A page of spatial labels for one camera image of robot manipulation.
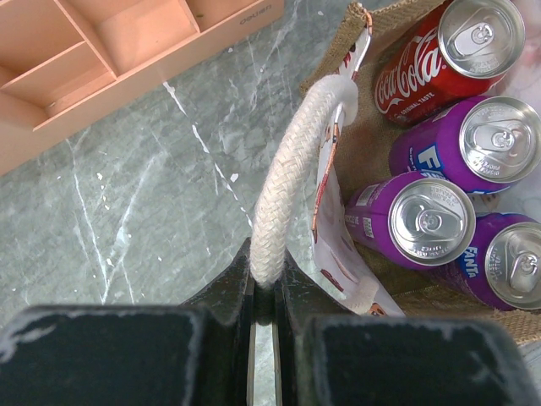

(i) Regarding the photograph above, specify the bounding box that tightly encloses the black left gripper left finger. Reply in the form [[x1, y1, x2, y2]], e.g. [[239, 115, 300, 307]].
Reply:
[[1, 244, 254, 405]]

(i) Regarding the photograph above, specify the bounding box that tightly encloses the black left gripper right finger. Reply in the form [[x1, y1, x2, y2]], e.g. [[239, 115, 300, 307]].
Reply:
[[273, 258, 540, 405]]

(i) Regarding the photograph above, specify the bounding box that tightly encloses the patterned canvas tote bag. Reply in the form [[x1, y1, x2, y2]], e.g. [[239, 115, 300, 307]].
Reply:
[[251, 0, 541, 348]]

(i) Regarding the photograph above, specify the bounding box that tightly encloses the purple fanta can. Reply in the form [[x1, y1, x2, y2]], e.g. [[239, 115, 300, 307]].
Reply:
[[422, 212, 541, 313], [344, 170, 476, 271], [388, 96, 540, 194]]

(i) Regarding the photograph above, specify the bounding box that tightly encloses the peach plastic file organizer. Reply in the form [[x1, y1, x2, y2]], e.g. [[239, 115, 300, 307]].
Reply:
[[1, 0, 284, 173]]

